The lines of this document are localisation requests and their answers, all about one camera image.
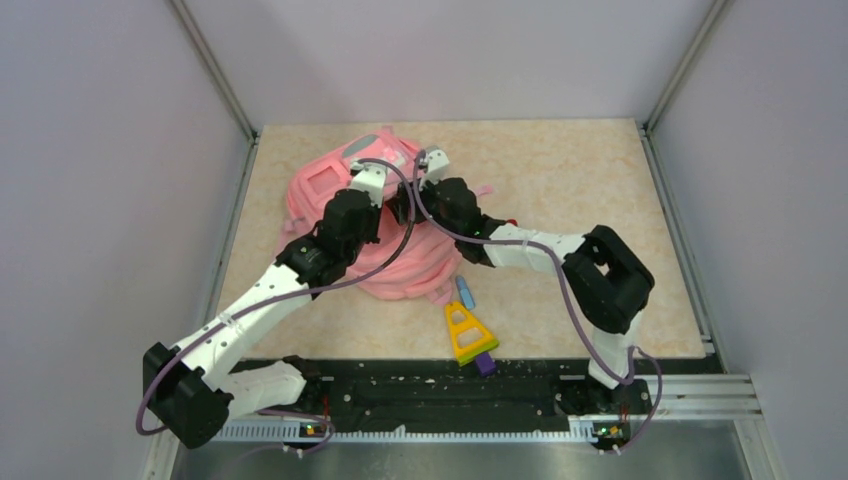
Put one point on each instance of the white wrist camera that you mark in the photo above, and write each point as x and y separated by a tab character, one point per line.
369	176
432	165

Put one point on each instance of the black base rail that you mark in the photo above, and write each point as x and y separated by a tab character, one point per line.
437	396

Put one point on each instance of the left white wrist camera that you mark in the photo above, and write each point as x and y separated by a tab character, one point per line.
369	176

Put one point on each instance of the small blue stapler piece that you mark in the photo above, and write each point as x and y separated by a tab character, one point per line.
464	293

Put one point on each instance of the yellow green purple block toy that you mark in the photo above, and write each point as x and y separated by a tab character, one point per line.
471	341

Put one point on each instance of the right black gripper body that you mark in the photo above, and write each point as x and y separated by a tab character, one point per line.
405	203

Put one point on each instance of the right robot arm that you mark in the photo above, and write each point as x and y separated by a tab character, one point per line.
604	285

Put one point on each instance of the pink student backpack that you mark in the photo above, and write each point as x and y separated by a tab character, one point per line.
429	260

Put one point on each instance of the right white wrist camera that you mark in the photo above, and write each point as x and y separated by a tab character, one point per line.
432	165

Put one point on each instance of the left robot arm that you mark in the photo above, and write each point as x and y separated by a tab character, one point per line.
191	387

